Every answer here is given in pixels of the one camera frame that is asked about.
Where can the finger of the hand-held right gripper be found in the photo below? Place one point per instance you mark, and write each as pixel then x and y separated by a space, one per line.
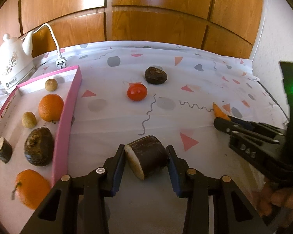
pixel 261 127
pixel 224 124

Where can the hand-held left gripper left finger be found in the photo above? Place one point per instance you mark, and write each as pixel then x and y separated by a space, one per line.
pixel 118 175

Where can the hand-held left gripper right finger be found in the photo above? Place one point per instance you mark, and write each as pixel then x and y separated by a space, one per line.
pixel 173 175

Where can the small carrot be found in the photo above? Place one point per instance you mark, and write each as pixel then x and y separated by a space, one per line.
pixel 219 112

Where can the dark sugarcane piece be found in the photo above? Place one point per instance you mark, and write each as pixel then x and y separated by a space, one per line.
pixel 149 153
pixel 2 150

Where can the pink shallow box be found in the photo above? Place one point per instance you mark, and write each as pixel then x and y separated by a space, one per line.
pixel 68 117

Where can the dark water chestnut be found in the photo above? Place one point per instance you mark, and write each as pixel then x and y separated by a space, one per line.
pixel 38 146
pixel 156 75

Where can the orange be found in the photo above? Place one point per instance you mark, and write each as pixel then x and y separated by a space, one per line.
pixel 30 187
pixel 50 107

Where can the small tan fruit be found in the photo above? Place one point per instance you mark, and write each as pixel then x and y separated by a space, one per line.
pixel 28 120
pixel 50 84

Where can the person's right hand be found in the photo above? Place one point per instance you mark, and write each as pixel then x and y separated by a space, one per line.
pixel 280 197

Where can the white patterned tablecloth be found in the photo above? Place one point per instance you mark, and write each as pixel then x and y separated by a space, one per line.
pixel 185 65

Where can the red tomato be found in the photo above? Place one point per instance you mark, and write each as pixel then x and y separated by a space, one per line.
pixel 136 92

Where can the wooden wardrobe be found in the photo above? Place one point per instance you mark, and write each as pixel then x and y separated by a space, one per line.
pixel 161 4

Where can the white ceramic electric kettle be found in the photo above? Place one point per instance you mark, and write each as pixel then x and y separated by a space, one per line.
pixel 12 63

